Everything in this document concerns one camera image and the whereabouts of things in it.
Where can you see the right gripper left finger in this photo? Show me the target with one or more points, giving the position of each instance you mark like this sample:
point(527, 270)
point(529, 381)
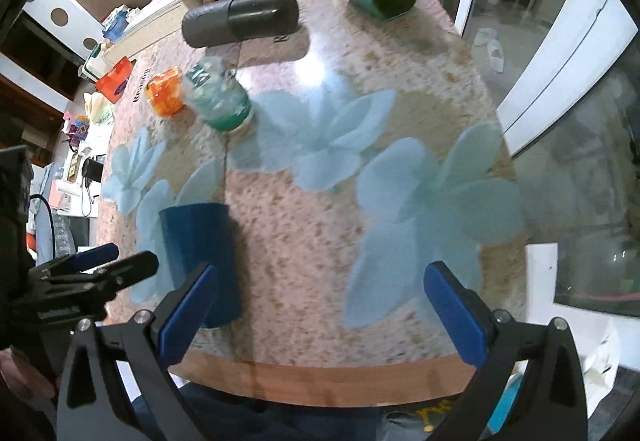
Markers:
point(94, 403)

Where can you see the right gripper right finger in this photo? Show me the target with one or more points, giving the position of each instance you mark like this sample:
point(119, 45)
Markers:
point(551, 402)

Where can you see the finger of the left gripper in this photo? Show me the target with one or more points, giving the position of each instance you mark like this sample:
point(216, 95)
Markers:
point(90, 258)
point(123, 273)

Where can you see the dark blue cup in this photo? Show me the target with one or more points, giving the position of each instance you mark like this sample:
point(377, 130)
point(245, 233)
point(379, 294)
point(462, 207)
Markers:
point(202, 234)

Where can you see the orange patterned cup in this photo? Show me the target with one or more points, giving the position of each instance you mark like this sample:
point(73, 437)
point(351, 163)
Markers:
point(163, 93)

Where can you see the clear green glass cup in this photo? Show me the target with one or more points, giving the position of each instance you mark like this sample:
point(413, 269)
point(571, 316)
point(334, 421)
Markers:
point(211, 90)

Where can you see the left hand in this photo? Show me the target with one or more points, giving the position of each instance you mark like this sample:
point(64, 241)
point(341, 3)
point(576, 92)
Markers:
point(22, 379)

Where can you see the orange plastic bag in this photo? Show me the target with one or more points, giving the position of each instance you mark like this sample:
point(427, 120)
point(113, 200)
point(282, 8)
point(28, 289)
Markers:
point(113, 84)

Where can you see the white television cabinet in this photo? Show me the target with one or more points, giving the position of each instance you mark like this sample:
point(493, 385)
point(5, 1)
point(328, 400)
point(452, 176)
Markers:
point(157, 20)

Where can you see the white slippers pair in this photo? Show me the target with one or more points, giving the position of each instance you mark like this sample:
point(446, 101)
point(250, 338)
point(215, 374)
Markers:
point(487, 38)

